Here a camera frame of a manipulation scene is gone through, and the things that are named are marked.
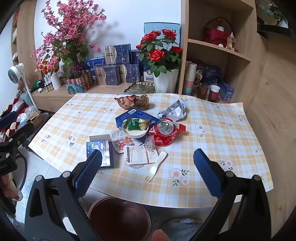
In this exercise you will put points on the small cardboard box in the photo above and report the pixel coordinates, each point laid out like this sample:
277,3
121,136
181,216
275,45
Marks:
34,120

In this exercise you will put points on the stack of pastel cups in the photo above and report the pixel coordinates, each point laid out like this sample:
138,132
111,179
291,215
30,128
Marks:
189,76

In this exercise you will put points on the clear glass bottle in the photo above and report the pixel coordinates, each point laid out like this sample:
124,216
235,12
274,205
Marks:
230,41

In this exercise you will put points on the brown glass cup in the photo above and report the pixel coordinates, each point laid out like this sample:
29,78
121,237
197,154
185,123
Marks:
202,91

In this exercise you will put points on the tall light blue box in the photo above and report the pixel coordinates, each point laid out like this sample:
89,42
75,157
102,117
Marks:
150,29

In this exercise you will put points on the floral printed white packet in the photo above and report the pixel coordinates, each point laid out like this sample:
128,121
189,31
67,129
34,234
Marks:
121,142

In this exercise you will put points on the wooden shelf unit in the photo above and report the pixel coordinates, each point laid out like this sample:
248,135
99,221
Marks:
240,69

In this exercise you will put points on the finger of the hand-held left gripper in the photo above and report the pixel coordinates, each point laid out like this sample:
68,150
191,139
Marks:
16,137
8,119

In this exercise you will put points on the white tissue packet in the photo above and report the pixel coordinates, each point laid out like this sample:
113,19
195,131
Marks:
136,155

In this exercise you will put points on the white paper ball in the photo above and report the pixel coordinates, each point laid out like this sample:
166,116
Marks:
175,111

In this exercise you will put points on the clear plastic lid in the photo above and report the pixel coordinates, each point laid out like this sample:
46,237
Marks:
136,166

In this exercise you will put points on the orange artificial flowers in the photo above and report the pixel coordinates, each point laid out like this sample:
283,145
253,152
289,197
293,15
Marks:
46,67

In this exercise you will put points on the yellow checked floral tablecloth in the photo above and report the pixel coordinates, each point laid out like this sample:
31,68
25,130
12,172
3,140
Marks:
219,139

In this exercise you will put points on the blue cardboard box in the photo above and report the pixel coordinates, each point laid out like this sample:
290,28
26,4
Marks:
134,114

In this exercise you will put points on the crushed red soda can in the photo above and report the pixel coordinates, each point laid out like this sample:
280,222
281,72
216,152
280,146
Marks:
163,137

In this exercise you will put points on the brown round trash bin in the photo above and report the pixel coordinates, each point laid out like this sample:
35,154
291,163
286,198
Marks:
120,220

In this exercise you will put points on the row of small bottles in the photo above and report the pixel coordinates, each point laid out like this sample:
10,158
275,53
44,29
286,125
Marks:
44,87

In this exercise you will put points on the black glass stand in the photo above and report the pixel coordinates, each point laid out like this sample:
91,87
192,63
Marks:
272,29

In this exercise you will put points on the small white fan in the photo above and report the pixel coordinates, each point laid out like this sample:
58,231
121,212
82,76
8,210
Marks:
15,71

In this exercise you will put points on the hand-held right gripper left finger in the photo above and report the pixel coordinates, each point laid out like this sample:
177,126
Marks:
89,172

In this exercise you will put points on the striped woven basket planter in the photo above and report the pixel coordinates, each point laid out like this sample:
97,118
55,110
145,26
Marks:
81,81

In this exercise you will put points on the red rose plant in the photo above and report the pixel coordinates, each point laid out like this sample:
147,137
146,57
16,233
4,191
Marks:
157,53

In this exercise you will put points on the brown gold wrapper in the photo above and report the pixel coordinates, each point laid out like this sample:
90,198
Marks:
129,102

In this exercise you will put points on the person's left hand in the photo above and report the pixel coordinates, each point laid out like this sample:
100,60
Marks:
10,187

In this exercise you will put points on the white ribbed vase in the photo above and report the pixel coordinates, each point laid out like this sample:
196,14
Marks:
56,81

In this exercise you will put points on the wooden sideboard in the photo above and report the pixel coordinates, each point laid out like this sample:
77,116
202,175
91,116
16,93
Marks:
50,102

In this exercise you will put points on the dark blue printed box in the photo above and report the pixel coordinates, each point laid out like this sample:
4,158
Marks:
209,73

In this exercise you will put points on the tan snack wrapper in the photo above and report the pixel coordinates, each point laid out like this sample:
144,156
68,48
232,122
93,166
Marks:
144,124

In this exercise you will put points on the clear plastic wrap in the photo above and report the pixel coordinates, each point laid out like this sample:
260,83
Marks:
150,142

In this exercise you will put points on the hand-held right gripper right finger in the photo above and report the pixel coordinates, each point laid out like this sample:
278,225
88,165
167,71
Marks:
208,172

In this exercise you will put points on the white paper bowl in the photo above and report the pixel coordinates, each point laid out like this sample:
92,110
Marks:
135,134

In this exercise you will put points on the red gift basket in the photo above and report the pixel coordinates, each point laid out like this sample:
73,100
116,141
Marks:
215,34

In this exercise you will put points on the red paper cup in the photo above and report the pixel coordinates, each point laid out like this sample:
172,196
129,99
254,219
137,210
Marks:
213,93

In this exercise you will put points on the green snack wrapper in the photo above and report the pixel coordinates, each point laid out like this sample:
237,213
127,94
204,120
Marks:
132,124

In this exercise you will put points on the green leaf-shaped tray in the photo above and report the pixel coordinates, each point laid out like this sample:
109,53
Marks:
138,88

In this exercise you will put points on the teal shell-shaped dishes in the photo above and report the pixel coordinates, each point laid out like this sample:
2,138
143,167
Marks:
73,89

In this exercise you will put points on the red cigarette pack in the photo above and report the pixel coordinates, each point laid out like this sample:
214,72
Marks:
181,127

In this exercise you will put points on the flat blue box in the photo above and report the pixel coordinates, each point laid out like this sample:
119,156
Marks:
96,62

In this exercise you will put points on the dark blue packet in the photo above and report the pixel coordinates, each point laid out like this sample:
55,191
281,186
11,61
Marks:
106,150

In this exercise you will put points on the white and blue box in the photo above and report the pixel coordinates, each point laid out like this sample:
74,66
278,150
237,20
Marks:
148,74

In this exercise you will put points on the pink blossom flower arrangement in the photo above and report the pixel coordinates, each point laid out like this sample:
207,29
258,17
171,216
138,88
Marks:
69,27

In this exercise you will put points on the small blue carton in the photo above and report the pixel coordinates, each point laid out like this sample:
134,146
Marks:
226,92

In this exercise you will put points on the light blue fluffy towel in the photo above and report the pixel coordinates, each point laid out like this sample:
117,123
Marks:
182,228

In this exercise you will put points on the white plastic fork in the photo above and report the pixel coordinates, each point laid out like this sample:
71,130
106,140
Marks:
159,160

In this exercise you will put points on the white angular flower pot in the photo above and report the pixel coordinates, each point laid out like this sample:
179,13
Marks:
165,81

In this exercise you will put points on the red white checked blanket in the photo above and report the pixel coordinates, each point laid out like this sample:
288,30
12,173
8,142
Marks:
11,104

